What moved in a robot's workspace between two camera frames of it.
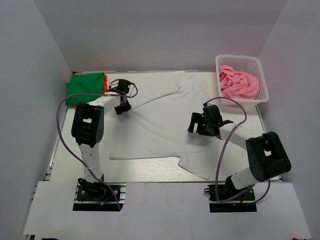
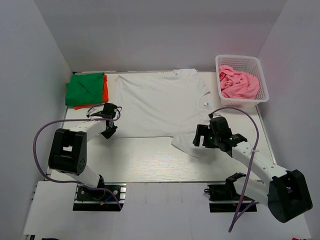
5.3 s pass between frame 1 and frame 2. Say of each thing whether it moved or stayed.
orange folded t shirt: stayed
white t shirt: moved
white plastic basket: stayed
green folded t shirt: stayed
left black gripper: moved
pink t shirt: stayed
